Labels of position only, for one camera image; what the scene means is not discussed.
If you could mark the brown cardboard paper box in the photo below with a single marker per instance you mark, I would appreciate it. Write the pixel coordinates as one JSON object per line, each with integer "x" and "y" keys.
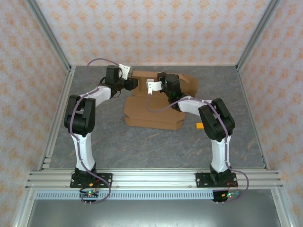
{"x": 151, "y": 113}

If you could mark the small orange block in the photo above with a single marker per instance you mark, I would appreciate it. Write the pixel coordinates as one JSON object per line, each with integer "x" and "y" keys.
{"x": 200, "y": 125}

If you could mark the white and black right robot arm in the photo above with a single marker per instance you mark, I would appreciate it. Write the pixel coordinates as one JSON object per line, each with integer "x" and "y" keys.
{"x": 217, "y": 153}

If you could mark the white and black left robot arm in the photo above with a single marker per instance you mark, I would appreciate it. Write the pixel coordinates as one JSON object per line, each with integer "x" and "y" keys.
{"x": 85, "y": 151}

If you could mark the small green-lit controller board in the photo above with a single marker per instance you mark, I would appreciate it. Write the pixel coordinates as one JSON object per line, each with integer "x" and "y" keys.
{"x": 90, "y": 194}
{"x": 228, "y": 195}

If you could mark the grey metal shelf panel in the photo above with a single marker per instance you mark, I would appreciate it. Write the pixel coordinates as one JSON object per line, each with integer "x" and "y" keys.
{"x": 154, "y": 212}

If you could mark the aluminium table side rail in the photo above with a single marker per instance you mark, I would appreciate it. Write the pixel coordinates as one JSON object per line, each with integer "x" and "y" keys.
{"x": 64, "y": 94}
{"x": 246, "y": 94}

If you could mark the aluminium frame post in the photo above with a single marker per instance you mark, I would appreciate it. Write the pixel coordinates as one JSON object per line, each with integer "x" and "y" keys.
{"x": 48, "y": 33}
{"x": 258, "y": 33}

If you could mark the long aluminium mounting rail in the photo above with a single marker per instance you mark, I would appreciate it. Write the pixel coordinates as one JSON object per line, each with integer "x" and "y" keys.
{"x": 154, "y": 178}

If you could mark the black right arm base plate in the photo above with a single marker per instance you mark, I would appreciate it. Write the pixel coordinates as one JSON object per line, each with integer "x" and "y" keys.
{"x": 201, "y": 179}

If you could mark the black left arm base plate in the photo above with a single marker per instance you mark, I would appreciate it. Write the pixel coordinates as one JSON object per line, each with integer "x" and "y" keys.
{"x": 106, "y": 177}

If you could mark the aluminium frame leg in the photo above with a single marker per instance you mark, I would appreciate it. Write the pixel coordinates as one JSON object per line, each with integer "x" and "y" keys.
{"x": 282, "y": 208}
{"x": 23, "y": 208}

